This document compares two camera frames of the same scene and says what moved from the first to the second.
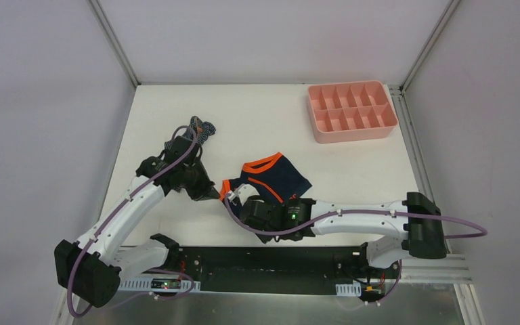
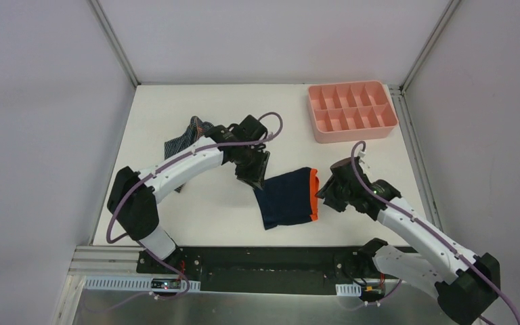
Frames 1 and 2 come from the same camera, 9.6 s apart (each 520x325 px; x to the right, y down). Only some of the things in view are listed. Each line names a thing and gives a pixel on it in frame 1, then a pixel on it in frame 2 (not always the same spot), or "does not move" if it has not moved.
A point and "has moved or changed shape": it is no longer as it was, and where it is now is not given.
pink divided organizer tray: (346, 112) does not move
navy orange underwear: (273, 178) has moved or changed shape
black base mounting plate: (307, 270) does not move
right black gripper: (251, 208) to (332, 191)
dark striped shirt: (198, 129) does not move
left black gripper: (192, 146) to (254, 166)
